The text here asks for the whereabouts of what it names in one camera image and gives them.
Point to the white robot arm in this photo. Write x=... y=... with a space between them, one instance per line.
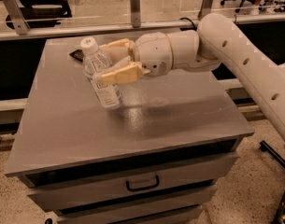
x=217 y=40

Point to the grey drawer cabinet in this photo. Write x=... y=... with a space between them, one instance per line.
x=75 y=157

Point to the black drawer handle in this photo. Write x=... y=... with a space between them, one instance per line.
x=142 y=184

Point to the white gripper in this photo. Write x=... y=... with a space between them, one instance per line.
x=152 y=53

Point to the black floor stand bar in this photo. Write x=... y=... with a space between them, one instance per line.
x=265 y=147

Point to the black snack packet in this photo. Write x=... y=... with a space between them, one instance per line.
x=77 y=54

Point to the left metal rail bracket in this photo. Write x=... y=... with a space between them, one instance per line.
x=20 y=25

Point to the middle metal rail bracket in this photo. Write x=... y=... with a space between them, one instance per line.
x=135 y=13

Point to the metal rail bracket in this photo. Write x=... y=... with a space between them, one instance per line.
x=20 y=25
x=205 y=8
x=135 y=13

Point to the right metal rail bracket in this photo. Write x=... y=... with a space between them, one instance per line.
x=205 y=8

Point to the blue labelled plastic bottle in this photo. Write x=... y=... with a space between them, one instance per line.
x=96 y=61

